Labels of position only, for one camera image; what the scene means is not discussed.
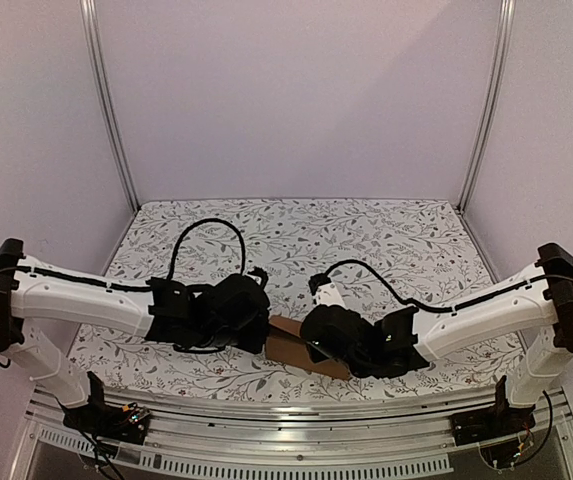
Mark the brown cardboard box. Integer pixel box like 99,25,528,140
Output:
265,315,351,381

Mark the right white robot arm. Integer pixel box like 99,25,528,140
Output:
300,243,573,436

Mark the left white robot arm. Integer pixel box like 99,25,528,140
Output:
0,238,270,434

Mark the floral patterned table mat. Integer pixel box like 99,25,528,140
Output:
70,199,523,403

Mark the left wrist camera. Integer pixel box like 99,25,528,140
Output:
247,266,269,289

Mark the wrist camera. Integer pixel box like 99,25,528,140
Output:
247,266,269,289
308,273,346,308

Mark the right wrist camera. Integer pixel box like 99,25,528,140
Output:
308,273,346,308

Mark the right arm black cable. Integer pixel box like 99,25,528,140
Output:
323,258,547,314

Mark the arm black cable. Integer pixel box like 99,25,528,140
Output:
323,258,547,314
15,217,247,296

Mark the front aluminium rail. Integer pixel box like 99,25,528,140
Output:
7,394,573,480

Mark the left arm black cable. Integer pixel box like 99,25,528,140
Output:
15,217,247,296

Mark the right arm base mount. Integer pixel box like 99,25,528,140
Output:
449,375,535,446

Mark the right aluminium frame post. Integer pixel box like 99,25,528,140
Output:
456,0,516,216

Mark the aluminium frame post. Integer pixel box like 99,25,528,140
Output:
456,0,516,216
79,0,141,213

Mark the left aluminium frame post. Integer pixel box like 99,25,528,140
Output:
79,0,141,213

